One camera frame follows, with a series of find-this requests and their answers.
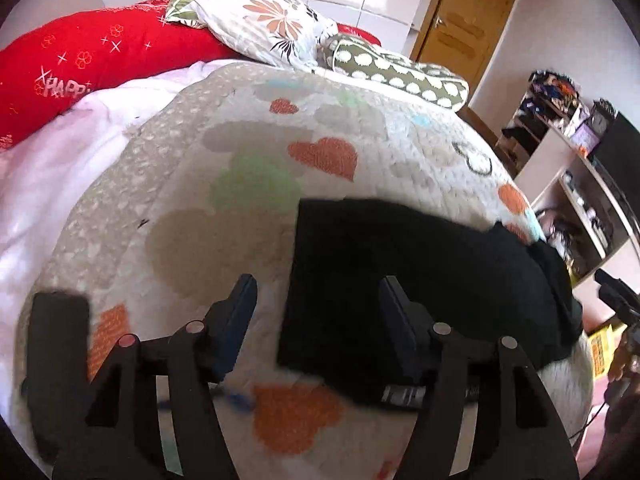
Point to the wooden door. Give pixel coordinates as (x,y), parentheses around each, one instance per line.
(461,35)

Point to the green white bolster pillow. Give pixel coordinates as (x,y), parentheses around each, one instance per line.
(358,58)

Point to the black desk clock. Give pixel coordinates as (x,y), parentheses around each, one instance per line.
(602,114)

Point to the black television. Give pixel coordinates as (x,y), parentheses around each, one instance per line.
(619,154)

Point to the white floral pillow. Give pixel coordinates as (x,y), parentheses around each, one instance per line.
(282,33)

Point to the white shelf cabinet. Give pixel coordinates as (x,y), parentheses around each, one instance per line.
(558,177)

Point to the red long pillow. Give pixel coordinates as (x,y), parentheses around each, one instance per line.
(46,71)

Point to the white bed sheet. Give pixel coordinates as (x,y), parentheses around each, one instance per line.
(44,176)

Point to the yellow printed box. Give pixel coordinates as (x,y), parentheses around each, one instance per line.
(602,347)

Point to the shoe rack with shoes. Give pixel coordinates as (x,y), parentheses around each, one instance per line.
(551,103)

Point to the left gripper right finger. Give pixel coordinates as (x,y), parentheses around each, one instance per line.
(518,433)

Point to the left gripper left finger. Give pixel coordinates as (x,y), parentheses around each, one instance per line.
(118,433)

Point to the black pants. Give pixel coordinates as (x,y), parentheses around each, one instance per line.
(484,284)

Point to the heart patterned quilt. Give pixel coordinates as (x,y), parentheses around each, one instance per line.
(276,275)

